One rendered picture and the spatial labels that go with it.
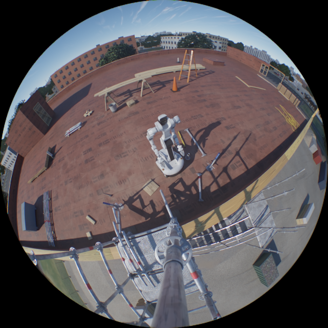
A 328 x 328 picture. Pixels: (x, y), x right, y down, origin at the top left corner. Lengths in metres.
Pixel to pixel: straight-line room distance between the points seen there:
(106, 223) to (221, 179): 3.12
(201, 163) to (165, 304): 2.94
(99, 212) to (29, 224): 4.15
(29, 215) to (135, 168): 5.50
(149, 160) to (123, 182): 0.88
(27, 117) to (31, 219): 6.05
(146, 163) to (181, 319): 2.96
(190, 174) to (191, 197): 0.56
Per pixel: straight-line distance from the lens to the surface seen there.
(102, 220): 3.20
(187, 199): 2.66
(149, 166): 2.94
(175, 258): 0.29
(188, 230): 1.95
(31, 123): 9.50
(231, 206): 2.18
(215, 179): 2.93
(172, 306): 0.16
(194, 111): 4.28
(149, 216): 2.68
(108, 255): 2.43
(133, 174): 2.98
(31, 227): 6.39
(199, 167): 2.93
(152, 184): 2.74
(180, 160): 2.53
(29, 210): 6.49
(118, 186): 3.04
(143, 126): 3.82
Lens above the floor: 2.62
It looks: 64 degrees down
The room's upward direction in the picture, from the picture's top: 11 degrees counter-clockwise
